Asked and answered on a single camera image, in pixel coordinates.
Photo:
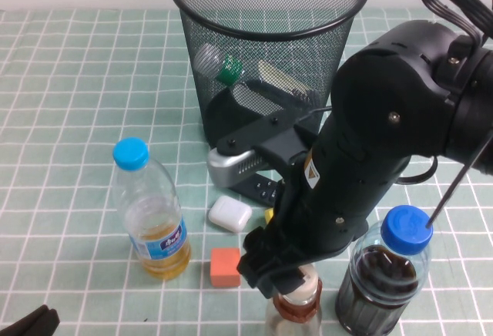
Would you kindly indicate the white earbuds case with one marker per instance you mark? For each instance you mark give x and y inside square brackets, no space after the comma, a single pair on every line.
[230,214]

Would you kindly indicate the orange cube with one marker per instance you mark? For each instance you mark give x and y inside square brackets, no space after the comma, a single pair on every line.
[225,268]

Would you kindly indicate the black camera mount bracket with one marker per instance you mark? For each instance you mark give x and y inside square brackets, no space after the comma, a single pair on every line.
[262,132]

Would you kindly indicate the black mesh wastebasket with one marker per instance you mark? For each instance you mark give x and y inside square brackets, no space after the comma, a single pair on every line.
[269,20]

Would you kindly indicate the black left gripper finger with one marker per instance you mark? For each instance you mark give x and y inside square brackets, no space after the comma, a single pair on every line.
[23,322]
[52,318]

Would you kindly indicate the blue cap dark liquid bottle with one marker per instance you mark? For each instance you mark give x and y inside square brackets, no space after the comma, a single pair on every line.
[377,286]

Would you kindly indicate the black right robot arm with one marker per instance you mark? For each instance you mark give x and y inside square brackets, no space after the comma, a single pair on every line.
[385,81]

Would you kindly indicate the yellow cube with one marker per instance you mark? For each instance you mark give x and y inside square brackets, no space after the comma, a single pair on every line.
[268,215]

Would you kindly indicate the green checked tablecloth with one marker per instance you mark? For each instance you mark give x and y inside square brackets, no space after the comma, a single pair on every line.
[58,81]

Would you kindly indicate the black remote control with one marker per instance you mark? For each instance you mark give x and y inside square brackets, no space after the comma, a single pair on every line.
[262,190]

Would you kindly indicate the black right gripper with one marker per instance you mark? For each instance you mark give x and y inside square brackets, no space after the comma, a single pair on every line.
[339,197]

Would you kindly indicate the light-blue cap yellow liquid bottle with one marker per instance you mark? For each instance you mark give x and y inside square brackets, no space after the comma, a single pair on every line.
[161,251]

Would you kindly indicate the small bottle beige cap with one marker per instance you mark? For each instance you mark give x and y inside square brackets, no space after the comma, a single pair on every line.
[292,313]

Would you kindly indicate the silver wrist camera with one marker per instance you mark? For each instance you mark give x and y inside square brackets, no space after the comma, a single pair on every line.
[231,166]

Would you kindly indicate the clear bottle white cap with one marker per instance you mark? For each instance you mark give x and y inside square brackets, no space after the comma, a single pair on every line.
[208,60]

